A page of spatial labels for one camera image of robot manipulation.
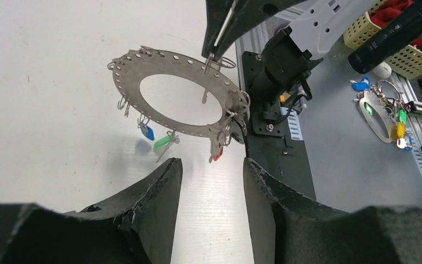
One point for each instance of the black cylinder in background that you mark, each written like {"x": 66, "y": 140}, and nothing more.
{"x": 401, "y": 31}

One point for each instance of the red key tag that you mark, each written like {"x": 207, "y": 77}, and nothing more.
{"x": 218, "y": 155}

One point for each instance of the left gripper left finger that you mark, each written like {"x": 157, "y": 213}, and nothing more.
{"x": 136, "y": 225}

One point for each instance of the perforated yellow basket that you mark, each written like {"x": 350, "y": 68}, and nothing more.
{"x": 408, "y": 61}

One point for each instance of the large metal keyring disc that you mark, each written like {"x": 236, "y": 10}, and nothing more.
{"x": 177, "y": 92}

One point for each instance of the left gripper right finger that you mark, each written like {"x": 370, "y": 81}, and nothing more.
{"x": 288, "y": 227}

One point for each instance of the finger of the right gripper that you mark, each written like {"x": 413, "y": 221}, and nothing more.
{"x": 235, "y": 18}
{"x": 220, "y": 17}

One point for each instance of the spare keyring bundle in background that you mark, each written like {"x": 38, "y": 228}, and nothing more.
{"x": 384, "y": 110}

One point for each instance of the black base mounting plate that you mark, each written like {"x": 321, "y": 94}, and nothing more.
{"x": 274, "y": 150}

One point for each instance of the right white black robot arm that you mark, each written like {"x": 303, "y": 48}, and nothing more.
{"x": 291, "y": 54}

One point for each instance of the blue key tag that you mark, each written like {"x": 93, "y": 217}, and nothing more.
{"x": 146, "y": 130}

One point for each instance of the black key tag on ring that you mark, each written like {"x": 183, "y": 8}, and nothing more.
{"x": 238, "y": 130}

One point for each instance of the green key tag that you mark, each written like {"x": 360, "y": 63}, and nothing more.
{"x": 162, "y": 145}

